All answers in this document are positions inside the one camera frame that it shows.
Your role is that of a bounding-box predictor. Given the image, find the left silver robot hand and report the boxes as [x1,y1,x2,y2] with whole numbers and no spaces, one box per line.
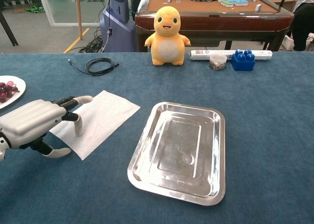
[0,95,94,159]

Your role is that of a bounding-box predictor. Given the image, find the white foam sheet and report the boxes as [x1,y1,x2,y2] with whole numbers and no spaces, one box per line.
[49,90,141,161]

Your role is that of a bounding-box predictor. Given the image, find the silver metal tray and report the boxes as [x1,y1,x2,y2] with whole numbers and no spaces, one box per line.
[127,101,226,207]

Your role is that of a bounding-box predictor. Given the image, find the white round plate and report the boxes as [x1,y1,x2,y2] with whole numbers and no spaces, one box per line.
[0,75,26,110]

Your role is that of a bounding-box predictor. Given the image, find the red grape bunch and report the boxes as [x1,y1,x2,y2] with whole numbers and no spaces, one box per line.
[0,81,20,103]

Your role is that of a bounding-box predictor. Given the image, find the black slanted table leg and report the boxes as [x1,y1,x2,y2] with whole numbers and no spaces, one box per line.
[0,9,19,47]

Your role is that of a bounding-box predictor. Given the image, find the green cloth on floor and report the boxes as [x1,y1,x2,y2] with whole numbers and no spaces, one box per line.
[24,3,45,14]

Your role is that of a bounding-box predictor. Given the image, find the wooden pole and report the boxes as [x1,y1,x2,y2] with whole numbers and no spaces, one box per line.
[75,0,83,41]

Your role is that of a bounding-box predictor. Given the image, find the blue grey machine base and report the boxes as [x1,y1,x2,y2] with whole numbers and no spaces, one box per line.
[99,0,136,53]

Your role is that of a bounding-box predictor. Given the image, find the yellow plush dinosaur toy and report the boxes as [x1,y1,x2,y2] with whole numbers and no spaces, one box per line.
[144,5,191,67]

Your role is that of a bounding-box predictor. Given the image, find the white power strip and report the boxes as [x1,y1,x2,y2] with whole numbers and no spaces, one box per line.
[190,50,273,61]

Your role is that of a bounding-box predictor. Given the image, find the small clear jar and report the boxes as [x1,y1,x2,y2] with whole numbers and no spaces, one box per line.
[209,53,228,71]

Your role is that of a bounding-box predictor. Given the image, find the brown mahjong table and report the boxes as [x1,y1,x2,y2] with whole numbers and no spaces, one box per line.
[135,0,295,52]

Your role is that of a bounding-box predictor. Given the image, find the blue building block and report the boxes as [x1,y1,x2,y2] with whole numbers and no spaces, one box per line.
[231,49,256,72]

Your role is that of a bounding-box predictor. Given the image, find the person in black clothes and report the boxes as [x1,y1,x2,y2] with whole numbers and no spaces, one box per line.
[291,2,314,52]

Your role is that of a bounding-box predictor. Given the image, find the black coiled cable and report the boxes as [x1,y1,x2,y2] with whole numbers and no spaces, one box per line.
[67,58,120,76]

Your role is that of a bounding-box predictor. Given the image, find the tangled floor cables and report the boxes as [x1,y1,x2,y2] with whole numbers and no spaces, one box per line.
[78,27,108,53]

